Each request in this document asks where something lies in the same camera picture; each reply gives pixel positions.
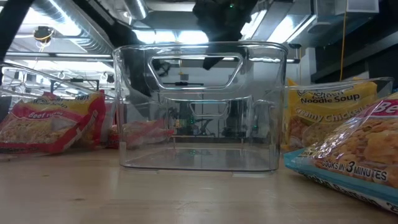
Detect red beef ramen pack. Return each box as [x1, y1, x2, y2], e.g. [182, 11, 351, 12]
[106, 119, 175, 149]
[0, 92, 107, 155]

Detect grey horizontal pipe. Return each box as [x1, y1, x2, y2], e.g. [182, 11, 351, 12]
[4, 52, 114, 62]

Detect blue-edged ramen pack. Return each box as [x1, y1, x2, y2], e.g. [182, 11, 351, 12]
[283, 92, 398, 215]

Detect black round ceiling device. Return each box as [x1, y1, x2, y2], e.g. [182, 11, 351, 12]
[33, 26, 54, 44]

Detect yellow hanging cord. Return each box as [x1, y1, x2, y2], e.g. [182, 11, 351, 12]
[340, 9, 348, 82]

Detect black aluminium rail frame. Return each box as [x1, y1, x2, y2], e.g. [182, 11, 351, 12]
[0, 0, 34, 63]

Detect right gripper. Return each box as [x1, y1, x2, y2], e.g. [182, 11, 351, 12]
[192, 0, 259, 71]

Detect white ceiling unit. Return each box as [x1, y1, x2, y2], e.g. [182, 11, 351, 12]
[313, 0, 380, 32]

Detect yellow creamy chicken ramen pack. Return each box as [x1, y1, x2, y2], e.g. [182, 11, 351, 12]
[284, 78, 379, 152]

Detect ceiling light panel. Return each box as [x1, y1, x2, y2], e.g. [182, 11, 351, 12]
[133, 29, 209, 44]

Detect silver round ventilation duct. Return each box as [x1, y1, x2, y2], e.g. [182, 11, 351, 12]
[123, 0, 149, 21]
[29, 0, 114, 55]

